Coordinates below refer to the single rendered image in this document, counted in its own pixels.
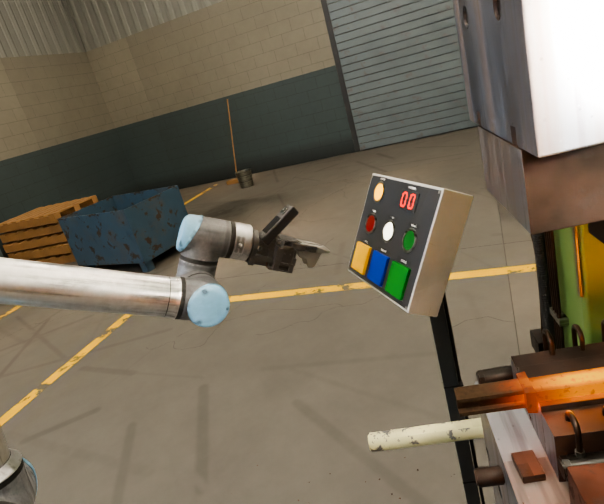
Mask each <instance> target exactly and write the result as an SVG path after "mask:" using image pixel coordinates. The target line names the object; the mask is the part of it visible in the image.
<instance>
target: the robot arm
mask: <svg viewBox="0 0 604 504"><path fill-rule="evenodd" d="M298 213H299V212H298V211H297V209H296V208H295V207H293V206H291V205H290V204H287V205H286V206H285V207H284V208H283V209H282V210H281V211H280V212H279V213H278V214H277V215H276V216H275V217H274V218H273V219H272V220H271V221H270V222H269V223H268V224H267V225H266V226H265V228H264V229H263V230H262V231H261V232H260V233H259V231H258V230H255V229H253V227H252V226H251V225H250V224H244V223H239V222H232V221H227V220H221V219H216V218H211V217H205V216H203V215H193V214H189V215H186V216H185V217H184V219H183V221H182V224H181V226H180V230H179V233H178V238H177V242H176V249H177V250H178V251H179V252H181V253H180V258H179V263H178V268H177V274H176V277H170V276H161V275H152V274H143V273H135V272H126V271H117V270H109V269H100V268H91V267H82V266H74V265H65V264H56V263H47V262H39V261H30V260H21V259H13V258H4V257H0V304H5V305H17V306H30V307H42V308H55V309H67V310H80V311H92V312H105V313H117V314H130V315H142V316H155V317H168V318H172V319H178V320H191V321H192V322H193V323H194V324H196V325H198V326H201V327H212V326H215V325H217V324H219V323H220V322H222V321H223V320H224V318H225V317H226V316H227V314H228V311H229V308H230V300H229V297H228V295H227V292H226V290H225V289H224V288H223V287H222V286H221V285H220V284H219V283H218V282H217V281H216V280H215V273H216V268H217V263H218V259H219V257H222V258H230V259H236V260H243V261H245V262H247V264H248V265H252V266H253V265H254V264H256V265H262V266H266V267H267V266H268V267H269V268H270V269H269V268H268V267H267V269H269V270H273V271H280V272H286V273H292V272H293V268H294V266H295V264H296V260H297V258H295V257H296V254H297V255H298V256H299V257H300V258H302V261H303V263H304V264H307V267H309V268H313V267H314V266H315V265H316V263H317V261H318V259H319V257H320V255H321V254H322V253H330V250H328V249H327V248H326V247H325V246H323V245H320V244H317V243H313V242H309V241H306V240H302V239H298V238H293V237H290V236H287V235H282V234H280V233H281V232H282V231H283V229H284V228H285V227H286V226H287V225H288V224H289V223H290V222H291V221H292V220H293V219H294V218H295V217H296V216H297V215H298ZM259 238H260V239H259ZM258 246H260V247H259V248H258ZM37 486H38V484H37V475H36V472H35V469H34V467H33V466H32V464H31V463H30V462H29V461H27V460H26V459H25V458H23V457H22V455H21V453H20V452H19V451H17V450H15V449H10V448H8V447H7V444H6V441H5V438H4V436H3V433H2V430H1V427H0V504H35V497H36V494H37Z"/></svg>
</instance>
